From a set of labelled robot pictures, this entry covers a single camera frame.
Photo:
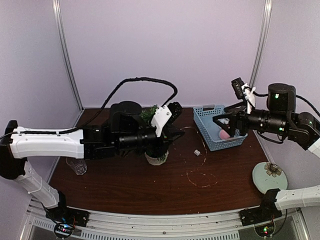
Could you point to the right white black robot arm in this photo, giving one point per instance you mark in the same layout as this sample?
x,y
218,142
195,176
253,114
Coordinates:
x,y
280,118

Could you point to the blue plastic basket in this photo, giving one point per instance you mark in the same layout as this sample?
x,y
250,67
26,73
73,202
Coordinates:
x,y
203,118

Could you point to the pink pompom ornament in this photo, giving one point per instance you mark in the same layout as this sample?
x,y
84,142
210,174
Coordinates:
x,y
223,135

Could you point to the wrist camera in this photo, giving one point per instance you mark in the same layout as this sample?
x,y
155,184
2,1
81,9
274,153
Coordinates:
x,y
160,118
244,92

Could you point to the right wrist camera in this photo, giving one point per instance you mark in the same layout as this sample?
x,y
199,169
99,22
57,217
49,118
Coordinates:
x,y
244,92

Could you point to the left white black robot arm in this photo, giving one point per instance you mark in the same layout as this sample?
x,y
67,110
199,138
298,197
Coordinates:
x,y
123,131

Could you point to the front aluminium rail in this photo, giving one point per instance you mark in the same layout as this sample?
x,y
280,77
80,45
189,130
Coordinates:
x,y
223,225

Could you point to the clear drinking glass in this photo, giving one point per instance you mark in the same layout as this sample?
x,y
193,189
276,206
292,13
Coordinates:
x,y
79,166

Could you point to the white battery box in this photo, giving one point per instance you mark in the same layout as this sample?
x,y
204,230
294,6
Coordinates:
x,y
197,152

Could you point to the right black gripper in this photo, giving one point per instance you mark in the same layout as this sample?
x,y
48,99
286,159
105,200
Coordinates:
x,y
233,117

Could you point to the white tree pot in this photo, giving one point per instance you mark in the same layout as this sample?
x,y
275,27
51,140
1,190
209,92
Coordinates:
x,y
156,161

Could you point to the pale green floral plate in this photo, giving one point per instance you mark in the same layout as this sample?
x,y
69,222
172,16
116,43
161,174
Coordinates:
x,y
267,176

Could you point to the white fluffy ornament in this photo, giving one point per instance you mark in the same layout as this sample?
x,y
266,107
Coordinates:
x,y
224,121

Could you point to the left aluminium frame post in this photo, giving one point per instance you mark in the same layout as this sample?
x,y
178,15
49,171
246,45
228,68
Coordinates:
x,y
65,53

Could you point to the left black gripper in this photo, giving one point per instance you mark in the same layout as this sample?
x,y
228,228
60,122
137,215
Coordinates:
x,y
169,134

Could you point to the small green christmas tree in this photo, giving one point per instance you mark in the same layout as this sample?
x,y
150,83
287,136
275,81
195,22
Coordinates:
x,y
148,112

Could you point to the right aluminium frame post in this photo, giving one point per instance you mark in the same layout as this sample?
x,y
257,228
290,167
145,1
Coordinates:
x,y
264,30

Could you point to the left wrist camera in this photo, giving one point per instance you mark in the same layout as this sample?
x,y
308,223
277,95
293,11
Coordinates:
x,y
160,118

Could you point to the aluminium frame post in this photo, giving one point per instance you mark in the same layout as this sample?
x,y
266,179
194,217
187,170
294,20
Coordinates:
x,y
65,53
264,30

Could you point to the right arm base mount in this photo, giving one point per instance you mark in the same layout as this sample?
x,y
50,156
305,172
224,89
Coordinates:
x,y
262,219

